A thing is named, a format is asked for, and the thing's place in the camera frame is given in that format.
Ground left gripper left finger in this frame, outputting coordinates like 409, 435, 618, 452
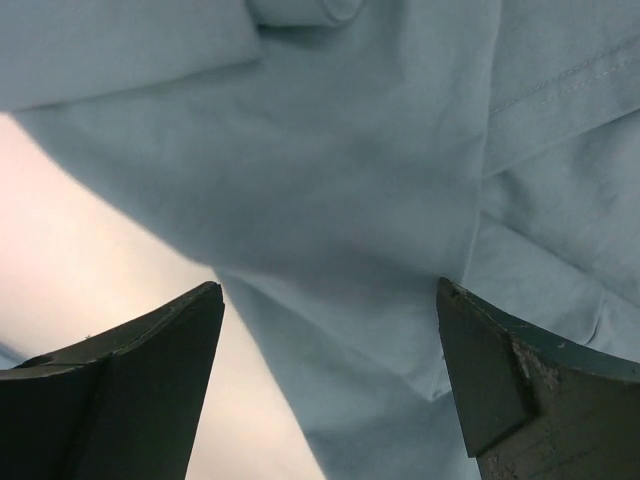
1, 282, 225, 480

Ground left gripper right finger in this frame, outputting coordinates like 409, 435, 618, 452
436, 278, 639, 480

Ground grey-blue t shirt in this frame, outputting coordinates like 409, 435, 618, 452
1, 1, 639, 479

